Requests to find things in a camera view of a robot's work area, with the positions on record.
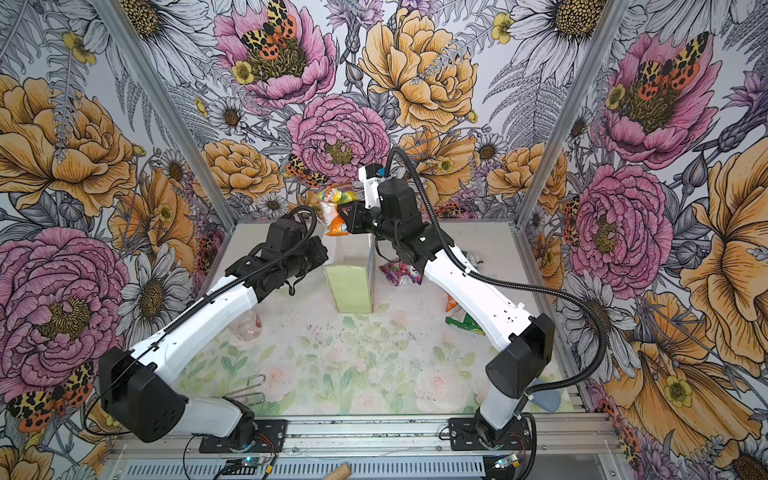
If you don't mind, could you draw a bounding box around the wooden stick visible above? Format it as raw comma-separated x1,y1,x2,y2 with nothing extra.
323,463,352,480

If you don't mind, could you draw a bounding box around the green snack bag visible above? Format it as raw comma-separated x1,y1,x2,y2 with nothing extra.
445,313,485,335

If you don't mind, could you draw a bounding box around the aluminium front rail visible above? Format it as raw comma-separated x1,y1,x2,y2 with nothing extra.
107,412,620,461

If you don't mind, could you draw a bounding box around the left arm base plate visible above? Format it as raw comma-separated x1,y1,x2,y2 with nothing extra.
198,419,288,454

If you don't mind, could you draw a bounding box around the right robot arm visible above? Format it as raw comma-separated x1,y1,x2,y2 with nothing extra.
337,178,555,449

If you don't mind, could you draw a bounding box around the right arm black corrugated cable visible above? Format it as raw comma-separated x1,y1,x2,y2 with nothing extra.
383,146,610,397

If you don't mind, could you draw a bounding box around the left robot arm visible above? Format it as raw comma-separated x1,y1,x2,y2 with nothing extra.
98,217,328,451

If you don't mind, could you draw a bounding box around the teal Fox's candy bag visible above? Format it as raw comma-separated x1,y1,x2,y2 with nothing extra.
463,252,484,268

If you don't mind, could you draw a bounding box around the orange Fox's candy bag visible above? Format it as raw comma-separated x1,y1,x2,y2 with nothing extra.
319,187,357,236

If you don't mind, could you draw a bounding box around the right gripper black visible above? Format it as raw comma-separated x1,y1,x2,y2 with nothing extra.
336,198,401,242

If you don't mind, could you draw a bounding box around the white green paper bag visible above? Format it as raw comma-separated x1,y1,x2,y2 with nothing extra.
323,234,375,314

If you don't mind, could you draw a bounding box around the orange corn chips bag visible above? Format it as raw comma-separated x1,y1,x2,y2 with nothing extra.
445,295,458,312

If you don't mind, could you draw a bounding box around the green circuit board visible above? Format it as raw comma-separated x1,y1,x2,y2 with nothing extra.
228,456,264,468

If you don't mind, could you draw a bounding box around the purple pink candy bag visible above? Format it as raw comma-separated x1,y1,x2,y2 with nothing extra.
379,261,423,287

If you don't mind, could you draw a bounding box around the clear plastic cup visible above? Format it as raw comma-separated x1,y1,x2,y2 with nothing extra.
229,310,262,342

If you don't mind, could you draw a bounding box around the grey blue oval pad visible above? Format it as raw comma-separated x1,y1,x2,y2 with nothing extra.
530,390,562,413

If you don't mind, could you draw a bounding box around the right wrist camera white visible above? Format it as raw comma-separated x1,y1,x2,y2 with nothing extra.
358,163,387,210

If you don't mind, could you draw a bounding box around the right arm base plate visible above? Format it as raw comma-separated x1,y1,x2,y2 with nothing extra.
447,417,533,452

